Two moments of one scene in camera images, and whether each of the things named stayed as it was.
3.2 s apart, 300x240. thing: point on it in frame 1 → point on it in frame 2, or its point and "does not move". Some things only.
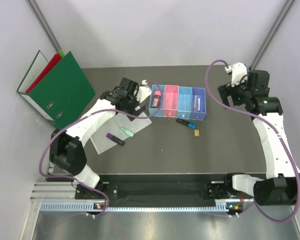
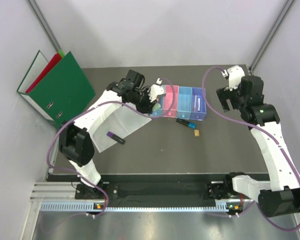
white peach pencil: [195, 102] does not move
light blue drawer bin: [184, 102] does not move
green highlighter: [127, 131] → [156, 106]
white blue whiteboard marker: [199, 105] does not move
